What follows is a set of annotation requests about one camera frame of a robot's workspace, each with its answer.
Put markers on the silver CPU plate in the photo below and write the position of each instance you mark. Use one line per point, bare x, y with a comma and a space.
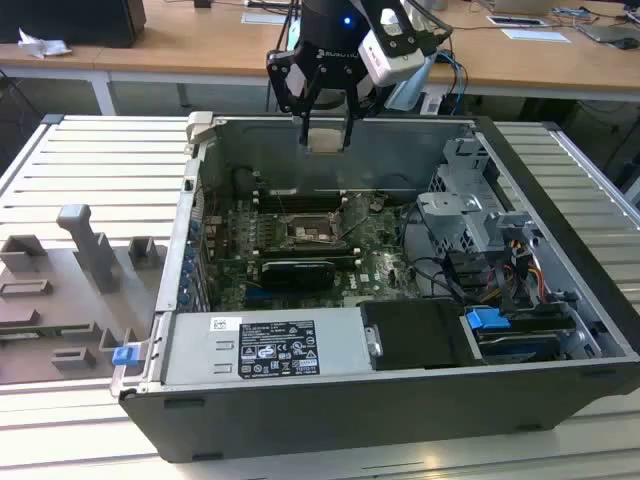
325, 140

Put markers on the wooden desk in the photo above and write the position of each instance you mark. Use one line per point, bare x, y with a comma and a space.
200, 45

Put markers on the blue case latch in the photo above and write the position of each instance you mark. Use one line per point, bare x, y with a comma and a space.
125, 356

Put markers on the black computer mouse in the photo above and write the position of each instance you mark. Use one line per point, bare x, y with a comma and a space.
625, 43

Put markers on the green motherboard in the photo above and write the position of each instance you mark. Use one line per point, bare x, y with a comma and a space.
375, 280

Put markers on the hard disk in blue carrier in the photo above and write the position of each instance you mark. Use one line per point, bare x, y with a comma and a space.
485, 317

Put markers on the black RAM slot bank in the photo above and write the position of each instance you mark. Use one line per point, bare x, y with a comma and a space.
300, 201
305, 254

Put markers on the wrist camera mounting bracket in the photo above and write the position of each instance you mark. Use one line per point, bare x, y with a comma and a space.
402, 45

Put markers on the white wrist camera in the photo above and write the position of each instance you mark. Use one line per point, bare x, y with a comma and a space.
385, 62

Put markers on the metal drive cage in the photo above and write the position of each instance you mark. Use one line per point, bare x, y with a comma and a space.
450, 210

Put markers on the CPU socket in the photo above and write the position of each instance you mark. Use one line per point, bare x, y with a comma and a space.
307, 232

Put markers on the green RAM stick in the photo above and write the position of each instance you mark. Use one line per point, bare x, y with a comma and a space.
40, 332

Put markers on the black graphics card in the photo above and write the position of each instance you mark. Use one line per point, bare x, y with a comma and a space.
297, 275

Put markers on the black open PC case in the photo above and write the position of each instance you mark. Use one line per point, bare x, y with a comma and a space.
350, 425

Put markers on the crumpled white paper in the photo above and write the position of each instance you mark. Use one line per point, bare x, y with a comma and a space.
42, 45

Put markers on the white-framed tablet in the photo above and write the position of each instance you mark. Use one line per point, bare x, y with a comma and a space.
515, 20

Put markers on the grey parts rack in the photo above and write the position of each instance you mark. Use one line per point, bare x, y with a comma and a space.
100, 300

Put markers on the black computer box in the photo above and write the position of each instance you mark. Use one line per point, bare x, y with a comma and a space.
75, 20

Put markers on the grey power supply unit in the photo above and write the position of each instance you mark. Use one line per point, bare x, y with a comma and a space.
200, 350

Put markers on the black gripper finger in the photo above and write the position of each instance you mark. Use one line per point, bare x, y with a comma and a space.
282, 80
356, 107

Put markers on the white paper sheet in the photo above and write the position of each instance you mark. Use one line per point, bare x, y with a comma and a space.
535, 35

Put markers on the grey laptop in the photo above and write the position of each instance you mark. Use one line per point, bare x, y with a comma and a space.
605, 32

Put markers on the small black desk object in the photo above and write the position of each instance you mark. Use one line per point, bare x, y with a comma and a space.
202, 3

